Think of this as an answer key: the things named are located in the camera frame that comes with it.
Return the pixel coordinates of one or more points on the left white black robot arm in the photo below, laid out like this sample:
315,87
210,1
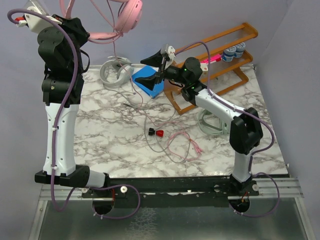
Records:
60,49

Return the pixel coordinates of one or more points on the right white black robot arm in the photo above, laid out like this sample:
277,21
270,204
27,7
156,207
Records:
245,131

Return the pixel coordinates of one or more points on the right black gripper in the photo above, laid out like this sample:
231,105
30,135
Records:
156,61

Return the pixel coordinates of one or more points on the blue white jar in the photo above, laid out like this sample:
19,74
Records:
239,49
228,54

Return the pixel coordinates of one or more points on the wooden three-tier rack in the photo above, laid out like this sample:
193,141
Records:
217,44

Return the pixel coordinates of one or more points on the blue notebook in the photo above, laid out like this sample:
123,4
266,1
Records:
140,78

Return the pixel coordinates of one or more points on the white purple pen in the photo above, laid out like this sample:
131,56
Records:
132,86

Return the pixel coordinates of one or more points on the blue white jar right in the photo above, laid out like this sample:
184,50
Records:
239,49

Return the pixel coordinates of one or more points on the blue white jar left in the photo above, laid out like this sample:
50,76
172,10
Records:
228,54

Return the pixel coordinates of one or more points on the pink grey headphones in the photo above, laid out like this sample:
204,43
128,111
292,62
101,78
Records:
127,18

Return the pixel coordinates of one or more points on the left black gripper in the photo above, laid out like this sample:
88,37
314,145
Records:
74,26

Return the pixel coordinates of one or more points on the white green red box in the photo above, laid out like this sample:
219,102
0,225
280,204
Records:
204,68

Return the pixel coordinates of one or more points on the pink marker pen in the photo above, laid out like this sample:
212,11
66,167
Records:
215,58

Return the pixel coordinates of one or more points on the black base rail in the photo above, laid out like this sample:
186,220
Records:
172,192

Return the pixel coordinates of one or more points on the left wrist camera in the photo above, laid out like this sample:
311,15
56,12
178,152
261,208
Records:
34,23

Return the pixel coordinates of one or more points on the mint green headphones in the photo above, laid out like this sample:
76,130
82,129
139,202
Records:
211,125

